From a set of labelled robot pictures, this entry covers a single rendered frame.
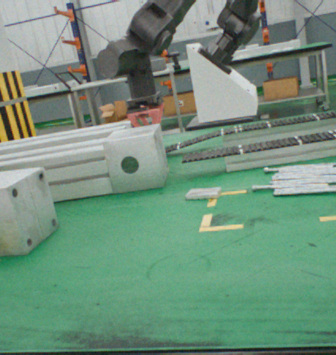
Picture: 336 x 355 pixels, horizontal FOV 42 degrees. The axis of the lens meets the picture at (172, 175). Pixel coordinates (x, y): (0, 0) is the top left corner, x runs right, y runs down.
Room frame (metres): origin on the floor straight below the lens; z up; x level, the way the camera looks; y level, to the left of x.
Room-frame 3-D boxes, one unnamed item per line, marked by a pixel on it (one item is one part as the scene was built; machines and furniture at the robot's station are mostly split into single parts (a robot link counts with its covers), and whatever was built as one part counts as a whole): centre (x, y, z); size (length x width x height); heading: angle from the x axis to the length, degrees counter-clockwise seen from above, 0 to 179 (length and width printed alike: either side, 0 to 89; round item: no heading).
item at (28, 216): (0.60, 0.24, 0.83); 0.11 x 0.10 x 0.10; 162
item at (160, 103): (0.99, 0.02, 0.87); 0.07 x 0.07 x 0.09; 82
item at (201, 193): (0.63, -0.04, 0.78); 0.05 x 0.03 x 0.01; 67
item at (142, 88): (0.97, 0.03, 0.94); 0.10 x 0.07 x 0.07; 172
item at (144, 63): (0.96, 0.03, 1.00); 0.07 x 0.06 x 0.07; 145
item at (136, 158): (0.79, 0.05, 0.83); 0.12 x 0.09 x 0.10; 172
